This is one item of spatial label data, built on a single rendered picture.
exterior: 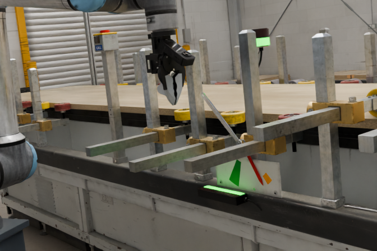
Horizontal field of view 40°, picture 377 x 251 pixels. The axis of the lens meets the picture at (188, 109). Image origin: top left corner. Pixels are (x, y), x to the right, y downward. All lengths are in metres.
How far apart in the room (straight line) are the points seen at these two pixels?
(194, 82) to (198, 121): 0.12
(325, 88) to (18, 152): 1.10
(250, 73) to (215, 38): 10.32
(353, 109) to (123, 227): 1.71
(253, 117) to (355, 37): 8.64
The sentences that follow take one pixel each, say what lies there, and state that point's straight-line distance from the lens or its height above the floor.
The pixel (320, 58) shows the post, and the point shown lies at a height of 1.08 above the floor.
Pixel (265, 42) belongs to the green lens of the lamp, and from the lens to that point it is 1.51.
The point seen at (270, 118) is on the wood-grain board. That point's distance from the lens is 1.69.
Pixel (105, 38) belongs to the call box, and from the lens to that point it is 2.05.
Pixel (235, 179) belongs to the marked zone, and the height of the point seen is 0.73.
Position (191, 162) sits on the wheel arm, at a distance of 1.29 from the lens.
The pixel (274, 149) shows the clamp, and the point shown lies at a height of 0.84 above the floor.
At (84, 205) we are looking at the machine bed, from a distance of 2.98.
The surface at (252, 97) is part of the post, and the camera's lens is 1.48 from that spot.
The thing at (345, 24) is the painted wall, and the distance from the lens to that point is 10.19.
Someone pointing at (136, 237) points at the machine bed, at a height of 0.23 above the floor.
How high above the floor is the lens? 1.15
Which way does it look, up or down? 7 degrees down
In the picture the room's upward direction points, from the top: 6 degrees counter-clockwise
